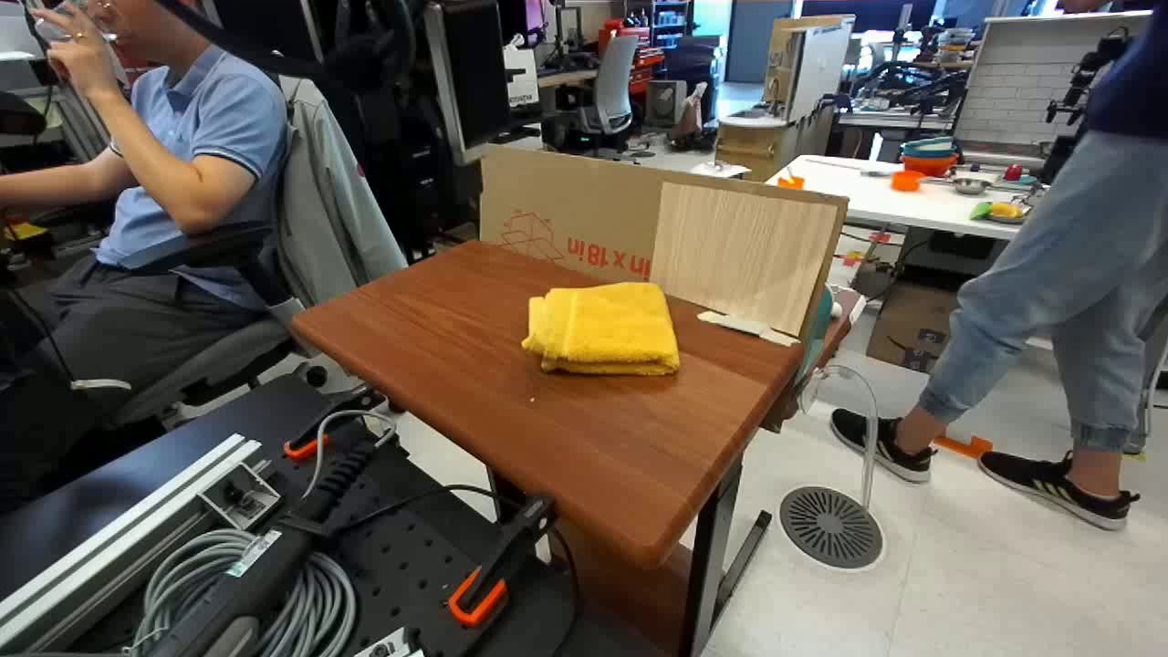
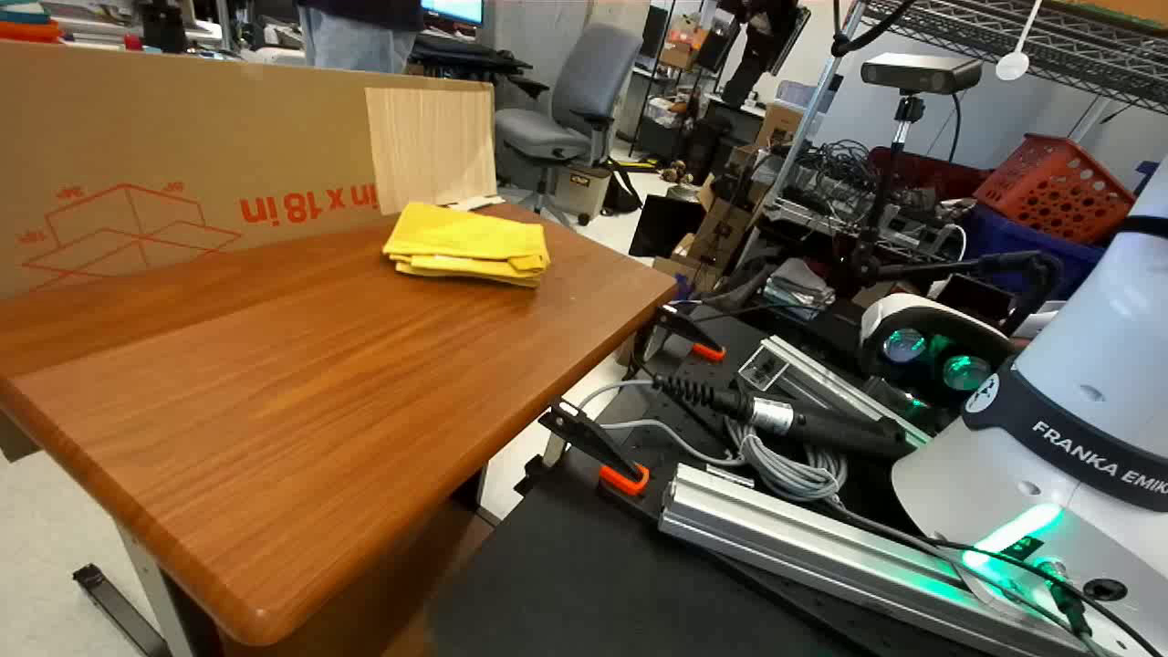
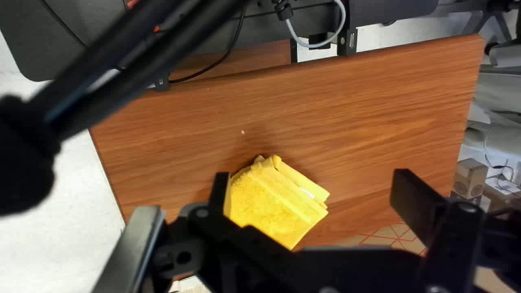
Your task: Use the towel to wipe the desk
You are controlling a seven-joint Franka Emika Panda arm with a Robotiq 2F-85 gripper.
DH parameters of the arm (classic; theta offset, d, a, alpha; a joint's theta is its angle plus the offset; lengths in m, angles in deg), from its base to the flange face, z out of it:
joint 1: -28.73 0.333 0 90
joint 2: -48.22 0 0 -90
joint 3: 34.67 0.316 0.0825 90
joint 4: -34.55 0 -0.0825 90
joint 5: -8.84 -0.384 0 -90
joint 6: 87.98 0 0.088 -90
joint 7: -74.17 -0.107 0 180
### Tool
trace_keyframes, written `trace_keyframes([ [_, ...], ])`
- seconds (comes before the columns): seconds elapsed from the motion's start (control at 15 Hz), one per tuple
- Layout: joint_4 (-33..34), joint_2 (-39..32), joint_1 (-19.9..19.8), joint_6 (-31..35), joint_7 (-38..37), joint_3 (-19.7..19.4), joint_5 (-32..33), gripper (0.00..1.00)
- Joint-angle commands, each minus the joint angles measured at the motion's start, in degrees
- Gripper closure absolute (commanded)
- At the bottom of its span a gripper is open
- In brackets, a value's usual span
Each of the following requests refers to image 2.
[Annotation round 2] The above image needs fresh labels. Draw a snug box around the black stereo camera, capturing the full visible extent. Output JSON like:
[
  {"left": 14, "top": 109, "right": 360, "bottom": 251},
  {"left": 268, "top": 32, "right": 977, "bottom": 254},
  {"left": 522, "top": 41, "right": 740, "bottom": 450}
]
[{"left": 859, "top": 52, "right": 985, "bottom": 98}]

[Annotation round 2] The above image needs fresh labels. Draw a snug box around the red plastic basket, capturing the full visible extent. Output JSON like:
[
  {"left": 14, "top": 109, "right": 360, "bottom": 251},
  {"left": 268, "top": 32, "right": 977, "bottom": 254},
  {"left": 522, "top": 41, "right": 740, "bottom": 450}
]
[{"left": 970, "top": 131, "right": 1138, "bottom": 248}]

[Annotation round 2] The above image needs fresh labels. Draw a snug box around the black clamp with orange handle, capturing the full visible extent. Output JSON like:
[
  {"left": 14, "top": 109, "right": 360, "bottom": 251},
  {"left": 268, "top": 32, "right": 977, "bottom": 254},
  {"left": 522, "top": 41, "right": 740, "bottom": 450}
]
[
  {"left": 651, "top": 301, "right": 734, "bottom": 368},
  {"left": 536, "top": 398, "right": 657, "bottom": 502}
]

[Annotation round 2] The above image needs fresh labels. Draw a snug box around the thick black cable conduit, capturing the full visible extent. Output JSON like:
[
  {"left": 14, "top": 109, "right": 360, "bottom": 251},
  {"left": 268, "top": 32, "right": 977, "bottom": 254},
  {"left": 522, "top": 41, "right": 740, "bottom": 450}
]
[{"left": 651, "top": 368, "right": 912, "bottom": 463}]

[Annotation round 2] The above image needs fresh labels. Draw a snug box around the black wire shelf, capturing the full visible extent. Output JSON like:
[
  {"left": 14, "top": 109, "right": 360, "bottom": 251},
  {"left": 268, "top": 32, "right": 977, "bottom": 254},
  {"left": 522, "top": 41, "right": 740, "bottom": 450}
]
[{"left": 852, "top": 0, "right": 1168, "bottom": 116}]

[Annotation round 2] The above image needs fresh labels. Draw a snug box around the white round-headed stick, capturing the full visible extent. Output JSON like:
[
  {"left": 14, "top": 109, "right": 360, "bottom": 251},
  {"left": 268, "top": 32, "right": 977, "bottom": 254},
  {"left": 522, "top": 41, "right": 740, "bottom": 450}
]
[{"left": 993, "top": 0, "right": 1047, "bottom": 88}]

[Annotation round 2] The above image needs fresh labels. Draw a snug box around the short silver aluminium extrusion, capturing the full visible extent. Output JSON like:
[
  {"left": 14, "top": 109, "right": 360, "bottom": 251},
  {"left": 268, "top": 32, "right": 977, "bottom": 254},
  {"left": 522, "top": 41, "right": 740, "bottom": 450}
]
[{"left": 734, "top": 330, "right": 938, "bottom": 450}]

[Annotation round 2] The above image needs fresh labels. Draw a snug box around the blue plastic bin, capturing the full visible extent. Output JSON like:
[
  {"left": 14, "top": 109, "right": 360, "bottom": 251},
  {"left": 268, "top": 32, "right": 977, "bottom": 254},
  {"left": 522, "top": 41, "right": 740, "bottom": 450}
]
[{"left": 964, "top": 205, "right": 1105, "bottom": 301}]

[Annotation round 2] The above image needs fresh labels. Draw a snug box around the dark red plastic crate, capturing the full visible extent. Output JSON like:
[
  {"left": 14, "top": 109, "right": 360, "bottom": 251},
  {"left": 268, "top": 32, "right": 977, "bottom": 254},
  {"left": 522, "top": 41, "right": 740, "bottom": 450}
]
[{"left": 867, "top": 142, "right": 989, "bottom": 205}]

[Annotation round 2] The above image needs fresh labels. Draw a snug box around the coiled grey cable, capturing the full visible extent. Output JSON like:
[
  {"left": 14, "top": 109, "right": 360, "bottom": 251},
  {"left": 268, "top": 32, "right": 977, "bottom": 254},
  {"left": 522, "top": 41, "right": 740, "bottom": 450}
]
[{"left": 728, "top": 423, "right": 859, "bottom": 509}]

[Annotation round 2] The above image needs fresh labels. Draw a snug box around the grey upholstered office chair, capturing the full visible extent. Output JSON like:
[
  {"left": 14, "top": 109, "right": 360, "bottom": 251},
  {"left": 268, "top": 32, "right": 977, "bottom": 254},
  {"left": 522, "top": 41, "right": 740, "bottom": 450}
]
[{"left": 489, "top": 20, "right": 651, "bottom": 227}]

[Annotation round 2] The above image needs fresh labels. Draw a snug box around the computer monitor with blue screen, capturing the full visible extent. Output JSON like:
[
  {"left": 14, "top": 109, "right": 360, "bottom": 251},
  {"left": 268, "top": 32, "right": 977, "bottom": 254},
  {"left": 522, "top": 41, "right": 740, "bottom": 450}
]
[{"left": 416, "top": 0, "right": 489, "bottom": 32}]

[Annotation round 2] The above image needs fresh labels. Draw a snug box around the thin grey cable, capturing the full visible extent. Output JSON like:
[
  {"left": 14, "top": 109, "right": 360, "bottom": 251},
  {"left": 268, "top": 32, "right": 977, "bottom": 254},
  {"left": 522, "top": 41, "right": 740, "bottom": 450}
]
[{"left": 571, "top": 375, "right": 744, "bottom": 473}]

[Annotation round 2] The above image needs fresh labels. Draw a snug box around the black camera stand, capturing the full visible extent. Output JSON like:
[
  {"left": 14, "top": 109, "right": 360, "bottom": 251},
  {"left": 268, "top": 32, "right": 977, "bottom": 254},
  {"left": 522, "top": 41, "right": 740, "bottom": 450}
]
[{"left": 870, "top": 92, "right": 930, "bottom": 248}]

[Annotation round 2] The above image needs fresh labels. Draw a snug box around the large brown cardboard box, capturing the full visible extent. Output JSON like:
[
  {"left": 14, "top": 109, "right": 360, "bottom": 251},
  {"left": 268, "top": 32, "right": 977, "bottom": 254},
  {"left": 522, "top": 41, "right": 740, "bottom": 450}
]
[{"left": 0, "top": 41, "right": 502, "bottom": 301}]

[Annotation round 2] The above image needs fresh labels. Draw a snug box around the black square panel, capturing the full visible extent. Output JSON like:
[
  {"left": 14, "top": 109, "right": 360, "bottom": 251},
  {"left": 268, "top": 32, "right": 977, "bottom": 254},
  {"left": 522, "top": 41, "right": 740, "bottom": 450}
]
[{"left": 627, "top": 193, "right": 711, "bottom": 263}]

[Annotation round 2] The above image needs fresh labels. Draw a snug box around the yellow towel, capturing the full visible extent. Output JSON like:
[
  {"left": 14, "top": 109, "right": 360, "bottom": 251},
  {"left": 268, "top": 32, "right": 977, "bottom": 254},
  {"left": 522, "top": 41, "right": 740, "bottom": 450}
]
[{"left": 379, "top": 197, "right": 556, "bottom": 290}]

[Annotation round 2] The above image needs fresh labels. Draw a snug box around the light wood panel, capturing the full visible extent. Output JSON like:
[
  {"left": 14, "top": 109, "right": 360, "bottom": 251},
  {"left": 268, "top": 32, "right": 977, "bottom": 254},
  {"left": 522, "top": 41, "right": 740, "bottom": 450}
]
[{"left": 360, "top": 81, "right": 505, "bottom": 220}]

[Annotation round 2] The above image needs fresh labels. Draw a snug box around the grey electronics box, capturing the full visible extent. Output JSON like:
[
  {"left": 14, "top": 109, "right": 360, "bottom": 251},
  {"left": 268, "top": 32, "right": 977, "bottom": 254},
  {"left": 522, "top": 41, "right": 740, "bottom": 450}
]
[{"left": 764, "top": 254, "right": 845, "bottom": 325}]

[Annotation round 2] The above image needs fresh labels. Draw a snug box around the white VR headset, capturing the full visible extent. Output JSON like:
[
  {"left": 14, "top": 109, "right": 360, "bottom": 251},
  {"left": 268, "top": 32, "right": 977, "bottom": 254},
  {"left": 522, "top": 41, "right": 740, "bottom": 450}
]
[{"left": 854, "top": 287, "right": 1020, "bottom": 402}]

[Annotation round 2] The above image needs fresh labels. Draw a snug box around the person in blue jeans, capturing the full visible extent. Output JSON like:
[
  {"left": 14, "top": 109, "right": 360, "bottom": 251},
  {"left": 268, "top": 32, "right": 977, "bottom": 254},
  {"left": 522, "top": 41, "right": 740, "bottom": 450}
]
[{"left": 295, "top": 0, "right": 422, "bottom": 72}]

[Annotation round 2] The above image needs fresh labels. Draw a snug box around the long silver aluminium rail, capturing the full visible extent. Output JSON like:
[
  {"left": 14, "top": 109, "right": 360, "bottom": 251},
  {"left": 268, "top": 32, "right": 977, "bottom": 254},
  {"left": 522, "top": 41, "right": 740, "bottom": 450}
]
[{"left": 654, "top": 458, "right": 1099, "bottom": 657}]

